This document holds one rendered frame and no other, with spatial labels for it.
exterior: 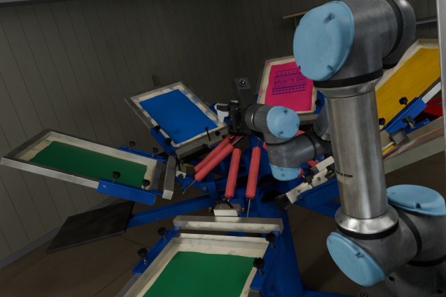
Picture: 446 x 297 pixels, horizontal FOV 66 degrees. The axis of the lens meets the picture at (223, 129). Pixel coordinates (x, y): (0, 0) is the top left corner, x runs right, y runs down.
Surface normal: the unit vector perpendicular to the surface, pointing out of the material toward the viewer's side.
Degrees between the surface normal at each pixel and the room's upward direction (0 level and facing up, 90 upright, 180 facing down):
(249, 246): 90
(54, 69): 90
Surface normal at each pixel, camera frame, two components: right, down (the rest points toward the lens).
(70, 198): 0.75, 0.01
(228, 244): -0.40, 0.35
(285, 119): 0.44, 0.16
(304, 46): -0.89, 0.19
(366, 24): 0.36, -0.10
